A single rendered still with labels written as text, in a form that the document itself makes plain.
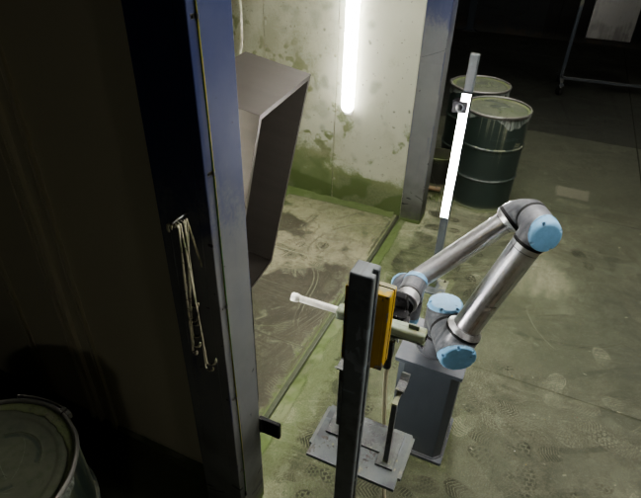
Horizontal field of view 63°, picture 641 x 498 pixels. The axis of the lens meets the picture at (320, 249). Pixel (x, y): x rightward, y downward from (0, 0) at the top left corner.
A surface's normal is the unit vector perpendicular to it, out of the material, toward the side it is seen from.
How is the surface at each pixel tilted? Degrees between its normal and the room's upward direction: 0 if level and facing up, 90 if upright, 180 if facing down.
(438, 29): 90
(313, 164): 90
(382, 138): 90
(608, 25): 81
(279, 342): 0
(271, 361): 0
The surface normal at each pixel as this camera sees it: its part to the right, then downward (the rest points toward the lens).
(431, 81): -0.41, 0.51
